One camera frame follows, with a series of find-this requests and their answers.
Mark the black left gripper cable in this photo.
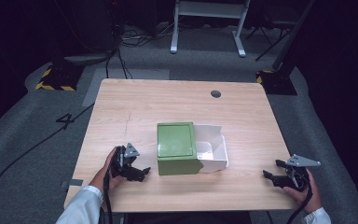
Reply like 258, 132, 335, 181
102, 166, 115, 224

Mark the green drawer box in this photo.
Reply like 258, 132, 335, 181
156, 121, 204, 176

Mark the white desk frame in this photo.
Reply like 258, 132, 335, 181
170, 0, 252, 58

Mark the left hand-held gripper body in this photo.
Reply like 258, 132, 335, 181
110, 142, 141, 181

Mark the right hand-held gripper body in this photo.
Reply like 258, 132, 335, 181
283, 153, 322, 190

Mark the black tripod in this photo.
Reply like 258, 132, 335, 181
245, 18, 296, 63

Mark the black post with striped base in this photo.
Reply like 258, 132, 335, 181
255, 0, 316, 96

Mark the person's left hand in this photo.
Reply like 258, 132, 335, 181
88, 147, 125, 194

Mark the bundle of floor cables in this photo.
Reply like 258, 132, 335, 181
105, 17, 185, 80

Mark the long black floor cable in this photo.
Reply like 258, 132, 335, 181
0, 102, 96, 206

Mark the person's right hand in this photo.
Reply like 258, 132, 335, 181
282, 167, 324, 215

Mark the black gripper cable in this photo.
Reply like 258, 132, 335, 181
102, 166, 115, 224
285, 174, 314, 224

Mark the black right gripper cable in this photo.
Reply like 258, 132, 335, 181
285, 174, 314, 224

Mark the black stand with striped base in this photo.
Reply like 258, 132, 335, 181
34, 0, 119, 92

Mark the white drawer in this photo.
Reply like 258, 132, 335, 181
193, 123, 229, 174

